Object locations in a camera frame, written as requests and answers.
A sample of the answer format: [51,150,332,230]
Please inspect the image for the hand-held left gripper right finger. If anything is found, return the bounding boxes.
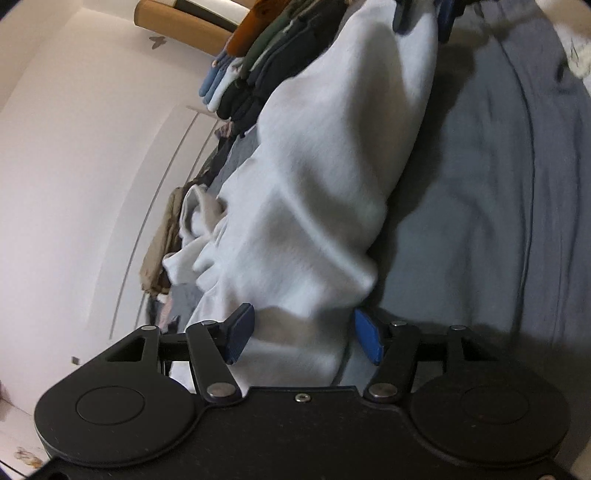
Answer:
[353,307,507,407]

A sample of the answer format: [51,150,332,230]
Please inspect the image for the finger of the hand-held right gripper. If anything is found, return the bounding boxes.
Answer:
[436,0,464,44]
[392,0,420,34]

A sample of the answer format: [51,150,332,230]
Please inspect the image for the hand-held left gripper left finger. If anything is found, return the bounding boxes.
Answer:
[78,302,257,408]

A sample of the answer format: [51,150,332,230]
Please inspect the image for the white hoodie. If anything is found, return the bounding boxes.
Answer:
[163,0,439,388]

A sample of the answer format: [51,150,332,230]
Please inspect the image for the khaki folded clothes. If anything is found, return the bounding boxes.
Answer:
[140,185,195,296]

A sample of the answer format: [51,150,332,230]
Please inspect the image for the stack of dark folded clothes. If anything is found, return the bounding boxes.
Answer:
[215,0,352,139]

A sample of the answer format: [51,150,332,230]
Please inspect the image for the dark green folded sweater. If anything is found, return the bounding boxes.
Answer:
[240,0,324,79]

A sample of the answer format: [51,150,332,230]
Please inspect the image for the rust brown folded sweater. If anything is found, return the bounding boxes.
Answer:
[226,4,278,56]

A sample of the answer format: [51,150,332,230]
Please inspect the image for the white headboard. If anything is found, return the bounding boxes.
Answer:
[88,104,222,342]

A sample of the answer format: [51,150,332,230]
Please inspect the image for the grey printed quilt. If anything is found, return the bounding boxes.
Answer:
[152,0,591,384]

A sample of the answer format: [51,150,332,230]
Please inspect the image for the black crumpled garments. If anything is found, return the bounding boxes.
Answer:
[198,120,241,185]

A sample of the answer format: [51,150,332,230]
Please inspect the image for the white folded sweater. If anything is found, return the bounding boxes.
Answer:
[206,58,250,112]

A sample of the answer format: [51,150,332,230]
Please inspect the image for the blue folded sweater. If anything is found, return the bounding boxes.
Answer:
[199,51,236,100]

